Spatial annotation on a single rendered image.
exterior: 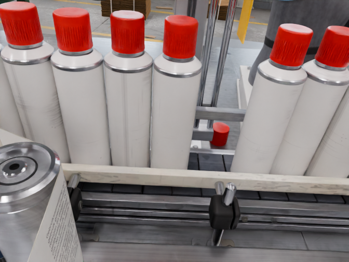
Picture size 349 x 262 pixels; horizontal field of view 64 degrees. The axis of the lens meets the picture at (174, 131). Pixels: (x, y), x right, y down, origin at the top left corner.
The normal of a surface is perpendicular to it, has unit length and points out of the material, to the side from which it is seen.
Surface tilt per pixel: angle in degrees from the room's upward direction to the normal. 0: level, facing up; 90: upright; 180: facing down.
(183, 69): 45
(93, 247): 0
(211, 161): 0
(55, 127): 90
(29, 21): 90
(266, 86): 90
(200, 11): 90
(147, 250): 0
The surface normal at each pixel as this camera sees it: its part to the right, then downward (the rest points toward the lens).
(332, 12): 0.25, 0.58
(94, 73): 0.75, 0.44
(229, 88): 0.07, -0.80
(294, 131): -0.73, 0.36
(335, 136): -0.87, 0.25
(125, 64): 0.00, -0.14
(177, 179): 0.00, 0.60
